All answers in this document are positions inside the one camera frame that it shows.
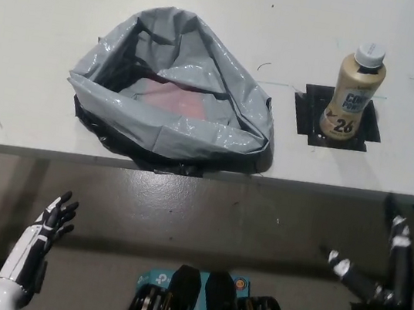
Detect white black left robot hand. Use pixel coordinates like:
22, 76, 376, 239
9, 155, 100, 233
0, 182, 81, 301

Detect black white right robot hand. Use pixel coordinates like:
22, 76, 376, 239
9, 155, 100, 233
308, 182, 414, 310

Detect black tape square marker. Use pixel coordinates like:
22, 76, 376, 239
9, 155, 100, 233
288, 81, 388, 157

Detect grey plastic bag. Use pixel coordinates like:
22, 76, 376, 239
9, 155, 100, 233
56, 0, 292, 172

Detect pinkish red flat item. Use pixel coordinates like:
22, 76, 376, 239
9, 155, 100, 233
119, 72, 237, 128

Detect tan protein shake bottle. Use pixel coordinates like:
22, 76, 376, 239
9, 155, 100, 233
317, 36, 391, 147

